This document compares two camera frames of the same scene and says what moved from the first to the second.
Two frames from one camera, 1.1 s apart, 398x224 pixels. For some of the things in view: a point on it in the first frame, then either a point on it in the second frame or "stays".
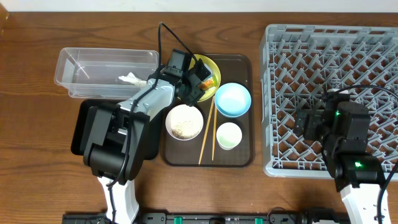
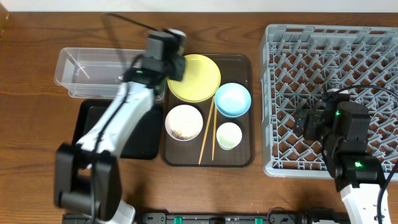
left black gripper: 193,86 -> 178,69
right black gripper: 302,123 stays
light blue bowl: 232,99 stays
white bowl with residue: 184,122 stays
